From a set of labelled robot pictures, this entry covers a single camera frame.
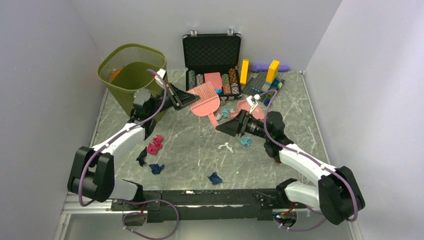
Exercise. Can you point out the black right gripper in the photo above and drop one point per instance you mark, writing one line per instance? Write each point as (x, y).
(236, 126)

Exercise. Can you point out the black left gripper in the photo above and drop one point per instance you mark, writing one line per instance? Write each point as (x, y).
(179, 97)

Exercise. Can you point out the pink plastic dustpan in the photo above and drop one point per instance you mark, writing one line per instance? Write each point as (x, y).
(257, 112)

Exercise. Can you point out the pink hand brush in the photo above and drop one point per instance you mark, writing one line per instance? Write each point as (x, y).
(208, 102)

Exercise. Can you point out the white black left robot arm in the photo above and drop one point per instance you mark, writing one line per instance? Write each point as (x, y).
(92, 174)

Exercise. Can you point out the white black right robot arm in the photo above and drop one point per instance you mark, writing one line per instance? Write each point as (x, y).
(334, 191)

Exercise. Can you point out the light blue paper scrap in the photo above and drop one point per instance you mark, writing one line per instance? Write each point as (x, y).
(225, 112)

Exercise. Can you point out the white torn paper scrap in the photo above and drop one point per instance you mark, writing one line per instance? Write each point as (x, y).
(227, 146)

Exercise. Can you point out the teal paper scrap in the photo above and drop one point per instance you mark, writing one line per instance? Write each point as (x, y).
(245, 141)

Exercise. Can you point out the pink card stack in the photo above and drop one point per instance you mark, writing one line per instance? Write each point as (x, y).
(215, 79)

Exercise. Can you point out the blue scrap near blocks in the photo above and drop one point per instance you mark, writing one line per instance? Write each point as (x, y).
(266, 101)

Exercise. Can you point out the grey building block baseplate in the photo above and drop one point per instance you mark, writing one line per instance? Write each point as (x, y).
(258, 84)

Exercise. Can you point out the black poker chip case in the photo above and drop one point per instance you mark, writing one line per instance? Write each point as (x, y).
(210, 53)

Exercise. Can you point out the dark blue scrap centre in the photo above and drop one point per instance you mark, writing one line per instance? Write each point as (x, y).
(215, 179)

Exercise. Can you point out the dark blue scrap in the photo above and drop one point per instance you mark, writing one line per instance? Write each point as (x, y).
(156, 169)
(215, 179)

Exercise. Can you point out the magenta paper scrap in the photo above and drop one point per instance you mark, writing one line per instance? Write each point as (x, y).
(156, 145)

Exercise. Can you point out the yellow tall block left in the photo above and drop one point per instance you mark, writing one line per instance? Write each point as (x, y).
(244, 72)

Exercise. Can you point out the yellow tall block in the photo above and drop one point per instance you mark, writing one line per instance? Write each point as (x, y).
(244, 72)
(272, 71)

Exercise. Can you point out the olive green mesh wastebasket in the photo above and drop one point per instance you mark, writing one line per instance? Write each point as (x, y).
(134, 60)

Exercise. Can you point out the purple cylinder toy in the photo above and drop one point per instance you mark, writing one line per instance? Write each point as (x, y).
(256, 67)

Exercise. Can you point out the yellow tall block right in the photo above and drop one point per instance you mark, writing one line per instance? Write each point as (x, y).
(272, 71)

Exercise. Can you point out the orange scrap in basket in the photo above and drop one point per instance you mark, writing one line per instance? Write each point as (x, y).
(114, 74)

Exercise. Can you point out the black paper scrap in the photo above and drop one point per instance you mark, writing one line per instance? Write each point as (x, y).
(141, 157)

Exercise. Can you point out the dark blue scrap left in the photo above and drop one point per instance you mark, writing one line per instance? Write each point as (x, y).
(156, 169)

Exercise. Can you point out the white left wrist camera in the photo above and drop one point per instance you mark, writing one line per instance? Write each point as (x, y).
(161, 73)

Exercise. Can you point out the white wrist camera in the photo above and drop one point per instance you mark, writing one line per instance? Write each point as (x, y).
(252, 100)
(161, 73)

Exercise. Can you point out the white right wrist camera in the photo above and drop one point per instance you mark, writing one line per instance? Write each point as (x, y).
(252, 100)

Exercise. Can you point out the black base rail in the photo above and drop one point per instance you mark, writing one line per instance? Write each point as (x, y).
(214, 204)

